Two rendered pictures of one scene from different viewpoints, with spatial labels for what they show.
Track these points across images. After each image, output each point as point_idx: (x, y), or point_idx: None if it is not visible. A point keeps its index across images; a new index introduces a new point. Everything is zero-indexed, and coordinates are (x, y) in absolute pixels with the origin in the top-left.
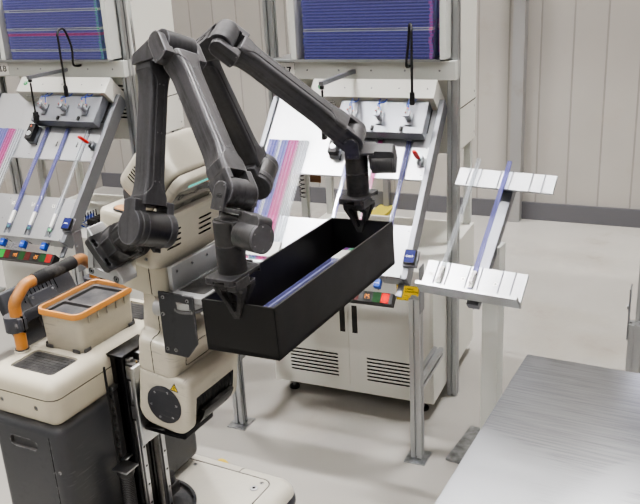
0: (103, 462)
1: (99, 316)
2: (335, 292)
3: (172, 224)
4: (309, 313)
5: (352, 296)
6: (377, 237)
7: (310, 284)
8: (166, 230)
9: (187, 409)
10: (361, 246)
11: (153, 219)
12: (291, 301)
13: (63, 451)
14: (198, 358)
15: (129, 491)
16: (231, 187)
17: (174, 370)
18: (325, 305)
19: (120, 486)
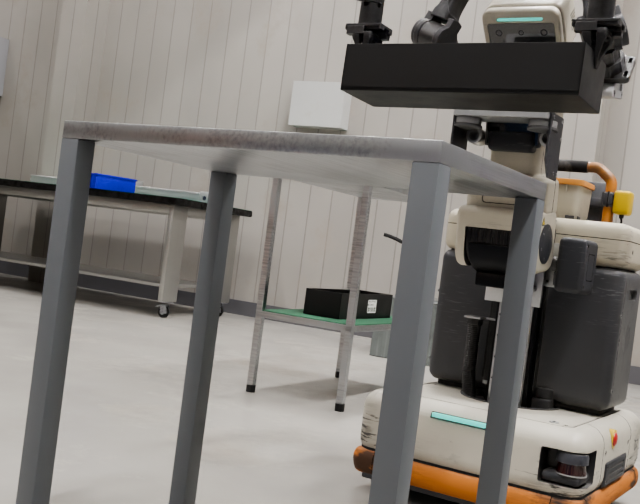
0: (474, 310)
1: None
2: (437, 70)
3: (437, 30)
4: (391, 70)
5: (467, 88)
6: (541, 47)
7: (400, 45)
8: (430, 33)
9: (456, 232)
10: (501, 44)
11: (426, 24)
12: (369, 48)
13: (442, 270)
14: (500, 204)
15: (467, 339)
16: None
17: (468, 197)
18: (417, 75)
19: (484, 348)
